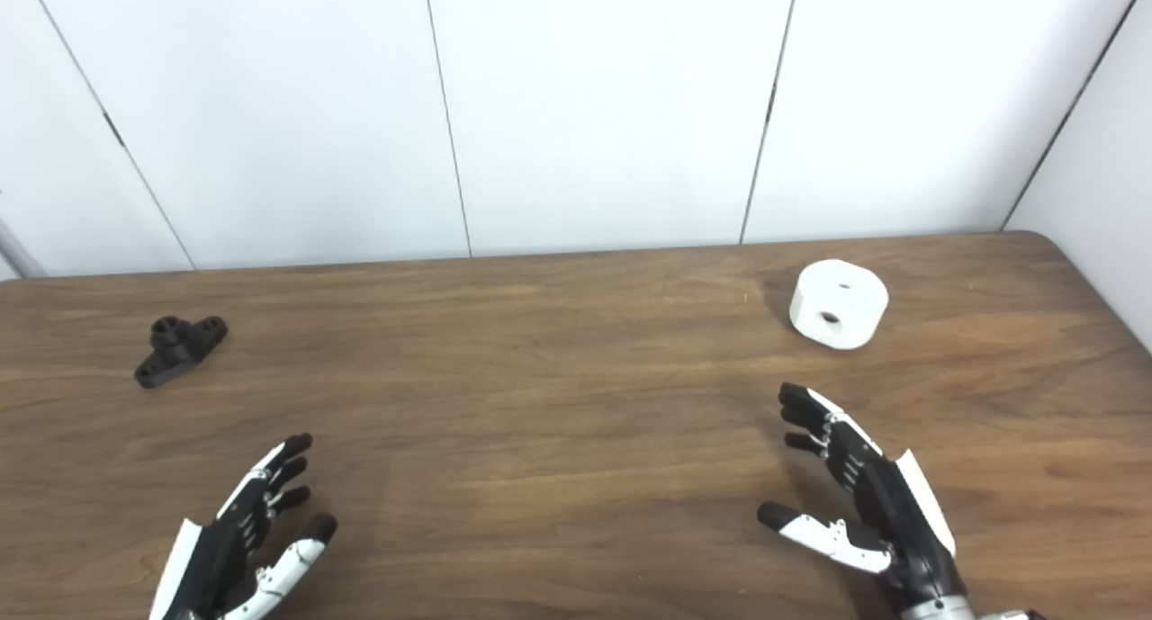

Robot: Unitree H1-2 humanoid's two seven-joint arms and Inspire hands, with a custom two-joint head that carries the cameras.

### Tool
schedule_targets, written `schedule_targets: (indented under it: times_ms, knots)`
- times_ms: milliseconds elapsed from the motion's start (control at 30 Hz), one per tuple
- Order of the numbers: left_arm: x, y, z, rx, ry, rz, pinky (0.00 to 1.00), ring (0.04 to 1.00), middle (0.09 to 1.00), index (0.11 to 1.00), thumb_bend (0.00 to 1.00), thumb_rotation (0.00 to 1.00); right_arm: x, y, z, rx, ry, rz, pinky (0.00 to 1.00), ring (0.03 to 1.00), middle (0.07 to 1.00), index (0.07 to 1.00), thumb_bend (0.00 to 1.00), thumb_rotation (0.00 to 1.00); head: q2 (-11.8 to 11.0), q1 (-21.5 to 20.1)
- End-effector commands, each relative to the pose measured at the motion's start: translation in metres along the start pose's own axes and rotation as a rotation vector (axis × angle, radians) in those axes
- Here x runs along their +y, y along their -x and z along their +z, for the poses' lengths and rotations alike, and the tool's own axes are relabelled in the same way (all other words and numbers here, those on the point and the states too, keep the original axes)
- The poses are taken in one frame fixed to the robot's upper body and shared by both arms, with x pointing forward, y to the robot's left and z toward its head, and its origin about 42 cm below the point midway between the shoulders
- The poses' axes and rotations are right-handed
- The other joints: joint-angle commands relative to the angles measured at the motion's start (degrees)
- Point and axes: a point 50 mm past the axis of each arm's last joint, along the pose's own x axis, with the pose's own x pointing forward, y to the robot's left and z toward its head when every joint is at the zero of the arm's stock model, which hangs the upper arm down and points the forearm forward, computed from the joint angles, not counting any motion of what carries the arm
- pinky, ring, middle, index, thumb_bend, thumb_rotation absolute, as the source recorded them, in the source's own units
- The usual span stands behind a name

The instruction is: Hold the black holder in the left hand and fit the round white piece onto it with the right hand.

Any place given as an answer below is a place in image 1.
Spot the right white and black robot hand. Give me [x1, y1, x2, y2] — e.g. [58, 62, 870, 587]
[757, 382, 977, 620]

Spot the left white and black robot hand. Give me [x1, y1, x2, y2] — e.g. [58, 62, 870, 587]
[148, 433, 339, 620]

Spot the round white plastic piece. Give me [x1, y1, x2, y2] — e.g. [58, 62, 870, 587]
[789, 259, 889, 350]

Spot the black flanged holder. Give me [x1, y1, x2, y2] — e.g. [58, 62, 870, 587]
[134, 315, 229, 390]

